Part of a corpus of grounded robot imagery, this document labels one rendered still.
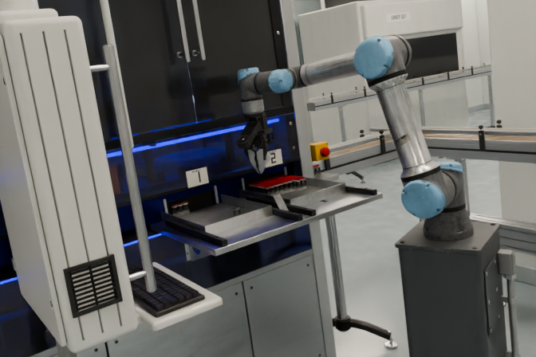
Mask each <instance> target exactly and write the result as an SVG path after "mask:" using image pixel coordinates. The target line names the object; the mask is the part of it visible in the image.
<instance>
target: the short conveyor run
mask: <svg viewBox="0 0 536 357"><path fill-rule="evenodd" d="M360 133H361V135H360V138H358V139H352V140H349V141H346V142H343V143H337V144H334V145H330V146H329V149H330V154H329V159H324V160H322V161H318V162H315V161H312V164H313V165H316V164H320V168H321V172H325V173H331V174H338V175H343V174H346V173H349V172H352V171H357V170H360V169H362V168H366V167H370V166H373V165H376V164H378V163H383V162H386V161H389V160H392V159H397V158H399V156H398V154H397V151H396V147H395V145H394V142H393V140H392V139H390V137H391V133H389V131H383V130H381V131H379V133H376V134H374V135H368V136H365V135H364V134H363V133H364V130H360Z"/></svg>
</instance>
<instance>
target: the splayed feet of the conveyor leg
mask: <svg viewBox="0 0 536 357"><path fill-rule="evenodd" d="M332 321H333V327H335V328H336V329H337V330H338V331H348V330H349V329H350V328H358V329H361V330H365V331H367V332H370V333H372V334H374V335H378V336H379V337H382V338H384V339H387V340H388V342H387V343H385V347H386V348H387V349H395V348H397V346H398V344H397V343H396V342H394V341H393V338H392V332H391V331H388V330H386V329H383V328H380V327H378V326H376V325H374V324H371V323H369V322H366V321H363V320H356V319H351V317H350V316H349V315H348V318H347V319H344V320H339V319H338V318H337V316H336V317H335V318H332Z"/></svg>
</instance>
